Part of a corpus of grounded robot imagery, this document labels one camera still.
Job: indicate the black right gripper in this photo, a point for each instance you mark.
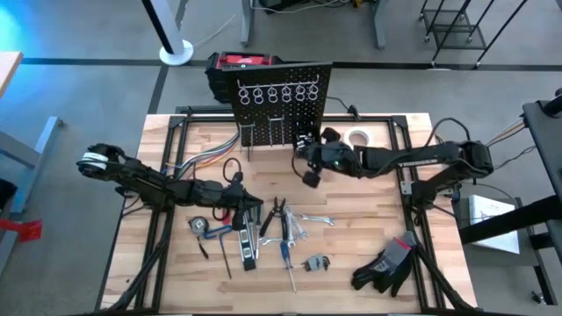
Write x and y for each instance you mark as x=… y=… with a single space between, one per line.
x=329 y=155

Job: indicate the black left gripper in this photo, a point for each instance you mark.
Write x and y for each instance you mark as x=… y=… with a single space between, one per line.
x=219 y=195

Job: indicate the chrome combination wrench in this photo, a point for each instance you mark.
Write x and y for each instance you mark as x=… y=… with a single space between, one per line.
x=290 y=228
x=298 y=226
x=317 y=219
x=270 y=240

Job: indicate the black torpedo level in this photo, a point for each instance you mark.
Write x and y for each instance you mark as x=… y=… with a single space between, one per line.
x=248 y=250

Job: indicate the grey tape measure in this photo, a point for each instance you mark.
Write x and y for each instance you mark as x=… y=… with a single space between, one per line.
x=197 y=225

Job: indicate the grey hex key set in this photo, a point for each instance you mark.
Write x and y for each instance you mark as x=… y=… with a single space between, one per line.
x=317 y=262

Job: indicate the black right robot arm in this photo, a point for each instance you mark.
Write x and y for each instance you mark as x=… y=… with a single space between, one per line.
x=386 y=158

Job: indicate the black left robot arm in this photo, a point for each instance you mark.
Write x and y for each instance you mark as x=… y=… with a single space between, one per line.
x=145 y=179

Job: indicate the chrome double peg hook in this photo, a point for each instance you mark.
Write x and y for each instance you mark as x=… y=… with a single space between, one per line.
x=249 y=149
x=271 y=131

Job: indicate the black metal pegboard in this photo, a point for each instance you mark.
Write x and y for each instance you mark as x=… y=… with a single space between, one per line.
x=290 y=114

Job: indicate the white masking tape roll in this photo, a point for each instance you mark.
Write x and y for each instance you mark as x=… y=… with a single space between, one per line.
x=358 y=130

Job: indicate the red black toolbox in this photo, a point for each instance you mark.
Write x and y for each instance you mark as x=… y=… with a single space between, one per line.
x=241 y=58

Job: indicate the black grey work glove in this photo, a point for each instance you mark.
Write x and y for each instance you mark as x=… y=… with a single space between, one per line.
x=399 y=252
x=362 y=276

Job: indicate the grey desk leg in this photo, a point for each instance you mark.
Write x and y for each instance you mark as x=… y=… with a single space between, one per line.
x=381 y=22
x=248 y=22

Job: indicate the white tower fan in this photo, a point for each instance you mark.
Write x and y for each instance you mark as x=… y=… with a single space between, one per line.
x=175 y=53

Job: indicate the white paper booklet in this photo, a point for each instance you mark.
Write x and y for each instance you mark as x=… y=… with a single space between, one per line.
x=487 y=210

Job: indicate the black metal rack cart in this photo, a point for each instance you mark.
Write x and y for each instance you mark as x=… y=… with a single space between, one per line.
x=453 y=30

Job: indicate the grey side table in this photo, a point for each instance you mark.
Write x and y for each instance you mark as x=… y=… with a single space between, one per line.
x=496 y=260

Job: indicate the red plastic object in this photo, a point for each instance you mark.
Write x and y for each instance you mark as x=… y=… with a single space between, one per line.
x=26 y=230

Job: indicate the black equipment stand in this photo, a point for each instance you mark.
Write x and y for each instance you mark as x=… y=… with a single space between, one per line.
x=544 y=145

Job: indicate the grey metal bench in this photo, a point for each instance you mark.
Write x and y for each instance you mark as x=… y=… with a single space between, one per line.
x=17 y=151

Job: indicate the wooden table top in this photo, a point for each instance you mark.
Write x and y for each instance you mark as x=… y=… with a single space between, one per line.
x=6 y=70

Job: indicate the black aluminium table frame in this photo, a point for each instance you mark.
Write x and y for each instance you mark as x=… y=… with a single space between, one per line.
x=373 y=118

